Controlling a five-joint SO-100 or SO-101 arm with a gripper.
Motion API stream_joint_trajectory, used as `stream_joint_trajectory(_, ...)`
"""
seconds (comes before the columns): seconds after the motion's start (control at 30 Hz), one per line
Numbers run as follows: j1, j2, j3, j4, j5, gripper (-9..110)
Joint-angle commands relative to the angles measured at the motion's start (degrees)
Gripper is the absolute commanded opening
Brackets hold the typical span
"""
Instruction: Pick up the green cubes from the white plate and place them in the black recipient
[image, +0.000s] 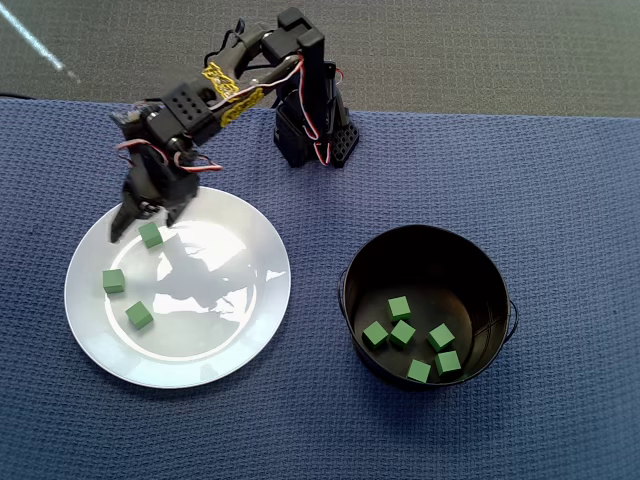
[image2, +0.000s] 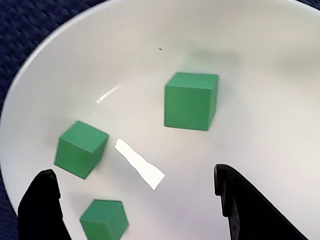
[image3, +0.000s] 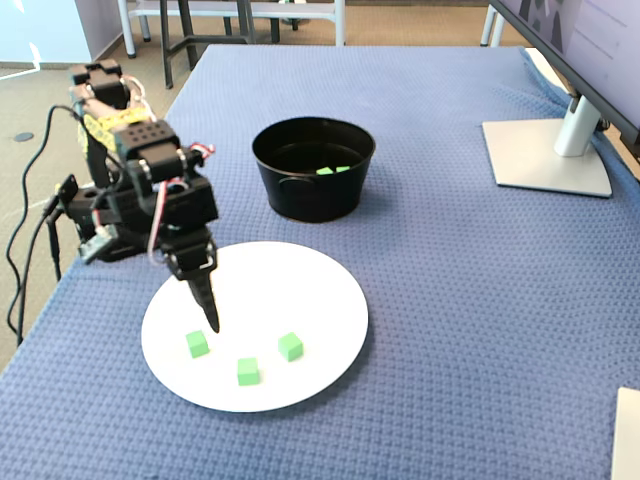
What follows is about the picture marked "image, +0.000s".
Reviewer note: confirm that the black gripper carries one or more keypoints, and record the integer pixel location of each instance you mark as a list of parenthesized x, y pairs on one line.
[(161, 189)]

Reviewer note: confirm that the green plastic cube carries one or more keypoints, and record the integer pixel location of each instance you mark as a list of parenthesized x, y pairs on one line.
[(139, 316), (375, 334), (399, 307), (402, 333), (447, 362), (113, 281), (151, 236), (441, 336), (419, 371)]

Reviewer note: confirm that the white round plate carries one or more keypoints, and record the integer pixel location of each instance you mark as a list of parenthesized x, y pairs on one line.
[(200, 340)]

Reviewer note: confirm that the black metal bucket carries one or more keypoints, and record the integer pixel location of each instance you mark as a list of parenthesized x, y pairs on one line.
[(425, 260)]

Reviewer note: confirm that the blue woven tablecloth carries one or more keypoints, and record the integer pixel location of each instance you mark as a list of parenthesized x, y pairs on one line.
[(350, 425)]

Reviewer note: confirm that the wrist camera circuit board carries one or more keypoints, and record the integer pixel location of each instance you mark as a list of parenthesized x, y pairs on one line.
[(127, 116)]

